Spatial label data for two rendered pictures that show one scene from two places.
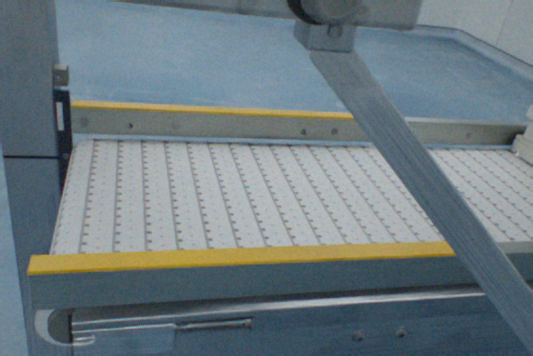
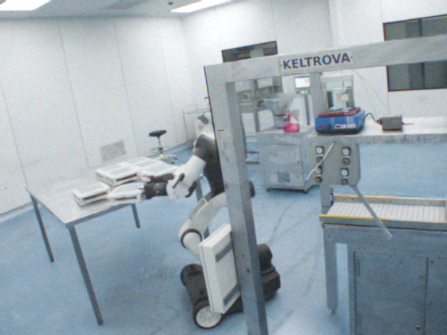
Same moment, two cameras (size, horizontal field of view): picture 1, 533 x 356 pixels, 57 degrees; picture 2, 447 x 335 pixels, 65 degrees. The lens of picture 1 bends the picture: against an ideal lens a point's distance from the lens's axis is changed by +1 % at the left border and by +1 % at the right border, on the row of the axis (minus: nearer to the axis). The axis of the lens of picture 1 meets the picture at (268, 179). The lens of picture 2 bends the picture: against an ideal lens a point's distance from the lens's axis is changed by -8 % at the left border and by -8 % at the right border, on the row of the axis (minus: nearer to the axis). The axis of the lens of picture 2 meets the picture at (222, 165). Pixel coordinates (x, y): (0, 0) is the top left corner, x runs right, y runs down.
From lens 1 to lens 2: 1.56 m
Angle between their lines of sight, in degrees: 49
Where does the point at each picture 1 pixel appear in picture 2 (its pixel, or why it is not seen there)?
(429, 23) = not seen: outside the picture
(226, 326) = (346, 229)
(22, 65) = (325, 188)
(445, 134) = (423, 202)
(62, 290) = (322, 218)
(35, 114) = (326, 197)
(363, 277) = (366, 222)
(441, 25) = not seen: outside the picture
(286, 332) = (356, 232)
